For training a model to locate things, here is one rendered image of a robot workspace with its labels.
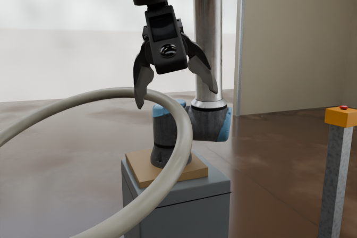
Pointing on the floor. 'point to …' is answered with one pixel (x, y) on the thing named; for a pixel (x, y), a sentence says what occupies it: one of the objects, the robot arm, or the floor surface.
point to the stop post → (336, 169)
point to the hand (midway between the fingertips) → (178, 104)
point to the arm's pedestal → (184, 206)
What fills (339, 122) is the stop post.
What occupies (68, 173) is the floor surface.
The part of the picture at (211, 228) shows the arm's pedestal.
